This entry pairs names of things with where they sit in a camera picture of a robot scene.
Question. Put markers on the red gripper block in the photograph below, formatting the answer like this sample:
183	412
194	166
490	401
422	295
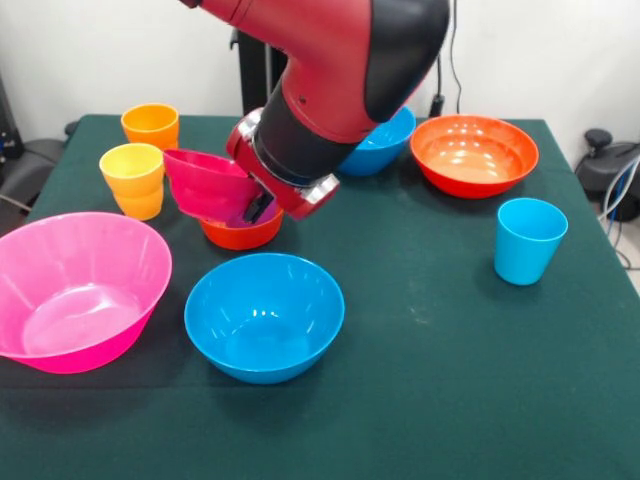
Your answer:
240	147

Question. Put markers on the purple plastic cup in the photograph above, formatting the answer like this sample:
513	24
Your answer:
272	216

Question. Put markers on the small magenta plastic bowl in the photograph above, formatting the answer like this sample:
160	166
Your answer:
210	185

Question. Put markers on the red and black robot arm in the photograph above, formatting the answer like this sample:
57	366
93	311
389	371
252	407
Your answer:
340	60

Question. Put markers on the small orange-red plastic bowl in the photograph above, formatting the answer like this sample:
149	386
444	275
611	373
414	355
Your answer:
240	239

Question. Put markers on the orange plastic cup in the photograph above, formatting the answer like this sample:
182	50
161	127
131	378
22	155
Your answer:
142	205
150	125
171	145

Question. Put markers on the blue plastic bowl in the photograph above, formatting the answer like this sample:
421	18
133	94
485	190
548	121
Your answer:
382	147
265	320

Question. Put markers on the yellow plastic cup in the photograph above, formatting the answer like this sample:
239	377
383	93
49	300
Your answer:
132	170

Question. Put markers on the black column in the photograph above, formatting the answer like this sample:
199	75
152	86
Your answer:
255	75

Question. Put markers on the large pink plastic bowl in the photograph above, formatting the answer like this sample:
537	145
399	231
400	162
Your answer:
75	280

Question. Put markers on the dark green tablecloth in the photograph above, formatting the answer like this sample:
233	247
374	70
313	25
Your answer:
425	350

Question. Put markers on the large orange-red plastic bowl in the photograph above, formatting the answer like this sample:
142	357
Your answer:
475	155

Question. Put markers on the black equipment rack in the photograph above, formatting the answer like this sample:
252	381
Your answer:
7	135

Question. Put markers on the blue plastic cup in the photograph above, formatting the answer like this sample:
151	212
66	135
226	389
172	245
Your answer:
527	245

